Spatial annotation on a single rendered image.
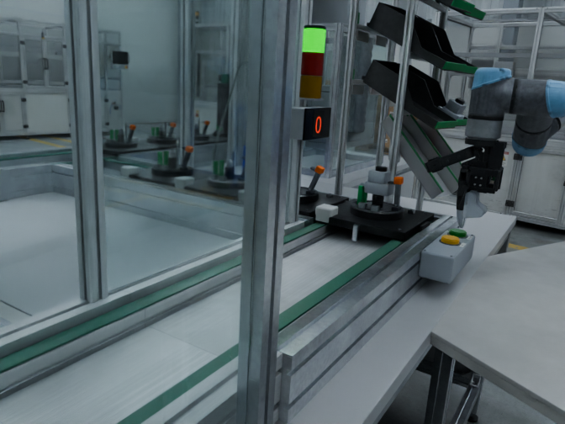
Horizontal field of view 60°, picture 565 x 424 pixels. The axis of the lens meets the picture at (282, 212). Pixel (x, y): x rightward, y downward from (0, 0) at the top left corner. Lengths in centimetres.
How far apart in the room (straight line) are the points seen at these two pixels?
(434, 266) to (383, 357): 30
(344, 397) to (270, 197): 40
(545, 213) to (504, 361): 451
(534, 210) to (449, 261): 436
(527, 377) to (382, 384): 25
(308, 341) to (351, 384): 14
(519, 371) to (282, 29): 69
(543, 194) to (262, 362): 498
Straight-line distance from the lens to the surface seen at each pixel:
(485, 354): 95
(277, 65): 44
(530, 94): 117
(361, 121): 257
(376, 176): 129
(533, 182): 539
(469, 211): 122
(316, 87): 115
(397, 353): 89
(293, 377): 67
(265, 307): 48
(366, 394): 78
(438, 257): 110
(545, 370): 96
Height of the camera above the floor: 130
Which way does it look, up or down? 15 degrees down
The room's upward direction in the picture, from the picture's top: 3 degrees clockwise
